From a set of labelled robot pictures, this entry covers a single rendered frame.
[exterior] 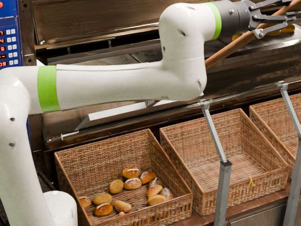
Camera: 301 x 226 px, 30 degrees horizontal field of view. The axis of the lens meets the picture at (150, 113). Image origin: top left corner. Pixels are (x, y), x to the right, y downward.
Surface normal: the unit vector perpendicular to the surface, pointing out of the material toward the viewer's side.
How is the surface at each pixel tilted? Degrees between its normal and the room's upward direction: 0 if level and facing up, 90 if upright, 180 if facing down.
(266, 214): 92
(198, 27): 74
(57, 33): 70
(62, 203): 12
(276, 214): 90
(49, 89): 66
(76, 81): 48
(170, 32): 88
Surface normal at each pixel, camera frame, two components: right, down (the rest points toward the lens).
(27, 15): 0.47, 0.45
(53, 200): 0.06, -0.87
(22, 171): 0.69, 0.32
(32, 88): 0.00, -0.03
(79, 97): 0.11, 0.51
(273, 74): 0.45, 0.12
